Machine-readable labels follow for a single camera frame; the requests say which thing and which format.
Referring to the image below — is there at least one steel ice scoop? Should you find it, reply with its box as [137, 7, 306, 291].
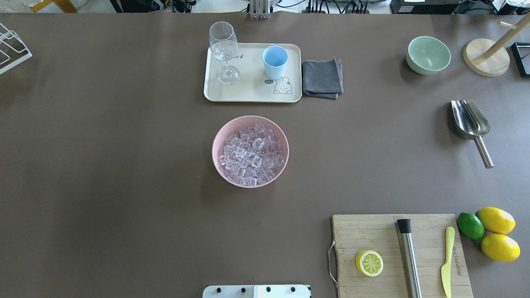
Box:
[450, 100, 494, 168]

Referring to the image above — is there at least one clear ice cubes pile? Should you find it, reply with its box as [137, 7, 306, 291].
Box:
[218, 123, 285, 185]

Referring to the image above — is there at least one pink ice bowl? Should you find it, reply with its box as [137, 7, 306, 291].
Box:
[211, 115, 289, 188]

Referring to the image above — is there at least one light blue cup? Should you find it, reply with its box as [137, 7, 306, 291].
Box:
[263, 46, 288, 80]

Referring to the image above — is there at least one cream rabbit tray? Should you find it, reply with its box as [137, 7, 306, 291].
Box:
[204, 42, 302, 103]

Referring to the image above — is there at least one grey folded cloth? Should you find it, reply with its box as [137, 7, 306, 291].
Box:
[302, 57, 343, 100]

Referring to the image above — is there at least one clear wine glass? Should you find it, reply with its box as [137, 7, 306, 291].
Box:
[210, 21, 240, 85]

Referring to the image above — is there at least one half lemon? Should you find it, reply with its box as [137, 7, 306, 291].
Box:
[355, 250, 384, 277]

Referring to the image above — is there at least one steel muddler black tip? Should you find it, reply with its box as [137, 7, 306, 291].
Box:
[396, 219, 423, 298]

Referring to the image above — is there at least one mint green bowl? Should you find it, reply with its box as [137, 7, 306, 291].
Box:
[406, 36, 452, 75]

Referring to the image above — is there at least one yellow plastic knife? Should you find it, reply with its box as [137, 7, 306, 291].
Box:
[441, 226, 455, 298]

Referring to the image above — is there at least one green lime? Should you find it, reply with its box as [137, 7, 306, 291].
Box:
[456, 212, 485, 241]

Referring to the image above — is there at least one wooden mug tree stand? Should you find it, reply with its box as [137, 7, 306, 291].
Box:
[463, 14, 530, 77]

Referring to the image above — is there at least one upper yellow lemon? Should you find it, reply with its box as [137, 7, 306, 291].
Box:
[475, 206, 516, 235]

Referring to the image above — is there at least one yellow lemon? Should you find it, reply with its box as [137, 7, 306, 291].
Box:
[475, 206, 516, 235]
[481, 233, 520, 262]

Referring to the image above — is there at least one lower yellow lemon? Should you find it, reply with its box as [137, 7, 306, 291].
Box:
[481, 233, 520, 262]

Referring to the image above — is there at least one black glass holder tray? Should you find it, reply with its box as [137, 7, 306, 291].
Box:
[511, 42, 530, 78]

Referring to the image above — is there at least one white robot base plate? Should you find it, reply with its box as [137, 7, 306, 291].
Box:
[202, 284, 312, 298]

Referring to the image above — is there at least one white wire cup rack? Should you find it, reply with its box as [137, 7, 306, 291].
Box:
[0, 23, 32, 74]

